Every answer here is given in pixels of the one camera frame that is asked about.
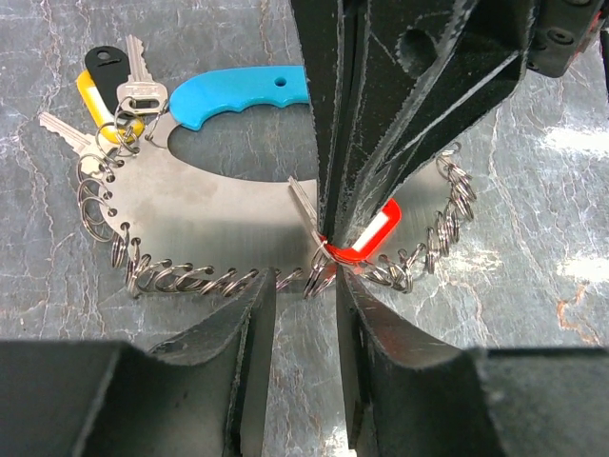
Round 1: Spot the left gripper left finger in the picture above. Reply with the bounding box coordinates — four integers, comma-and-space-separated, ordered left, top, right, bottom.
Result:
150, 269, 277, 456

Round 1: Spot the yellow key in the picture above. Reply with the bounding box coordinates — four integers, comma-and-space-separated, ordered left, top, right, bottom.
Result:
76, 70, 145, 145

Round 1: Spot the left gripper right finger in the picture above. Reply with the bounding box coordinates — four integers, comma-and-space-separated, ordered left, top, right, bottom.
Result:
336, 270, 476, 456

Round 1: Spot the black key tag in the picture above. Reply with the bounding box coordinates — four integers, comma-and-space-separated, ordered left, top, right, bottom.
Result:
85, 46, 129, 112

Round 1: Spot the blue keyring with metal rings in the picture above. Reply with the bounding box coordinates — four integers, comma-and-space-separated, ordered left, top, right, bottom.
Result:
77, 66, 476, 296

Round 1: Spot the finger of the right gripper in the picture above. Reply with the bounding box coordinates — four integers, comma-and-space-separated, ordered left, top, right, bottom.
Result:
291, 1, 367, 238

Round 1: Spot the red key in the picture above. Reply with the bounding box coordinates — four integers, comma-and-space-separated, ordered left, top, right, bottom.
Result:
288, 176, 402, 265

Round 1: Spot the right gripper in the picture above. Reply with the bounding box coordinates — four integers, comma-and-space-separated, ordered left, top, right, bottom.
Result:
340, 0, 608, 243

